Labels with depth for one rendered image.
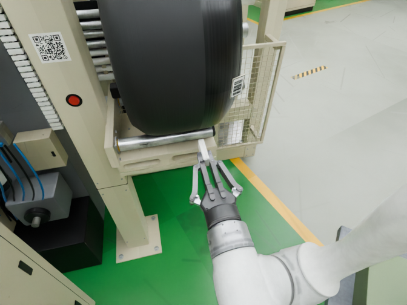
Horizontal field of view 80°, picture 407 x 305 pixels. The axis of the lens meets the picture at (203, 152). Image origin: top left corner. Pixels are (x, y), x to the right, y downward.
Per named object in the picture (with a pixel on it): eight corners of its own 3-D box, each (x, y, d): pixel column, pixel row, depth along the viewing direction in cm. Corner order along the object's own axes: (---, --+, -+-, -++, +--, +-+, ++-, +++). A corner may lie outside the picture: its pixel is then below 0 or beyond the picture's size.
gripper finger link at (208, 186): (215, 206, 57) (209, 207, 57) (203, 167, 64) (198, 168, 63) (217, 198, 54) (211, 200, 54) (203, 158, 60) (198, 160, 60)
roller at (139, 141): (117, 154, 83) (113, 143, 81) (117, 147, 87) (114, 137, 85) (215, 138, 89) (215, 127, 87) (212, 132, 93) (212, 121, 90)
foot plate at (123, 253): (116, 263, 143) (115, 262, 142) (117, 223, 162) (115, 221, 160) (162, 253, 148) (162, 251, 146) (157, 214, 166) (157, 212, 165)
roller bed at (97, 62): (83, 85, 112) (55, 13, 91) (86, 70, 122) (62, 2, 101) (127, 80, 115) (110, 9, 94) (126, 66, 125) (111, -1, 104)
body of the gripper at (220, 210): (247, 215, 50) (233, 177, 55) (206, 224, 49) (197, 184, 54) (241, 228, 56) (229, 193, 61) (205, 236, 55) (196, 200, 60)
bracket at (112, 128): (111, 169, 83) (103, 148, 76) (114, 103, 110) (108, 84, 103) (122, 167, 84) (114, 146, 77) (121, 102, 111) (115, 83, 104)
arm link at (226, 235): (212, 253, 45) (205, 222, 48) (210, 264, 52) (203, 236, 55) (259, 242, 46) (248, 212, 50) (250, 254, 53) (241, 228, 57)
